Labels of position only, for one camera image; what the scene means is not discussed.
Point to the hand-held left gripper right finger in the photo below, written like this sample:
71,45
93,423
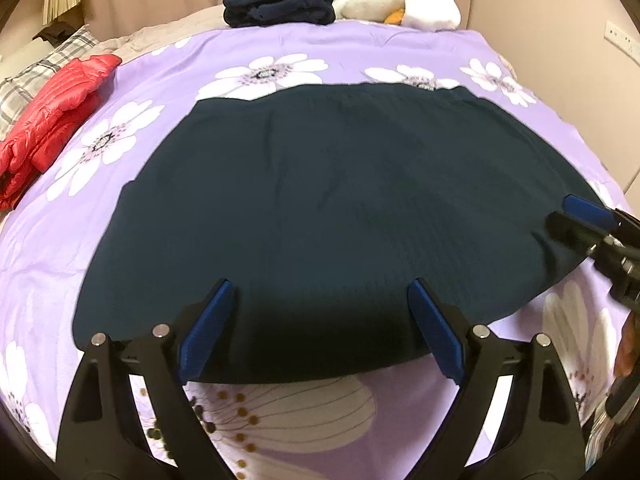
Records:
435,330

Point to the grey plaid pillow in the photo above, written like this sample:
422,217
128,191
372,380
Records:
30,75

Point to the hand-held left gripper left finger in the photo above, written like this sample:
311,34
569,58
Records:
207,330

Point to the navy blue zip jacket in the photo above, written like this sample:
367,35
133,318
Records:
325,210

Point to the pinkish grey bed sheet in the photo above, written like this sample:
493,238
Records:
160,30

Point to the white goose plush toy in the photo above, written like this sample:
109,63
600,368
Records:
415,2

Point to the folded navy garment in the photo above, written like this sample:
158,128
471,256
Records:
277,6

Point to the dark brown cloth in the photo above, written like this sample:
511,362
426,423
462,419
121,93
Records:
52,34

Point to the red down jacket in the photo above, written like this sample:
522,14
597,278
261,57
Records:
50,110

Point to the white wall socket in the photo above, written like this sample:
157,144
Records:
622,39

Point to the purple floral blanket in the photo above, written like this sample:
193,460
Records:
150,85

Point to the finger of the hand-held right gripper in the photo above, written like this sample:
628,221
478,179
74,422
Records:
587,212
570,232

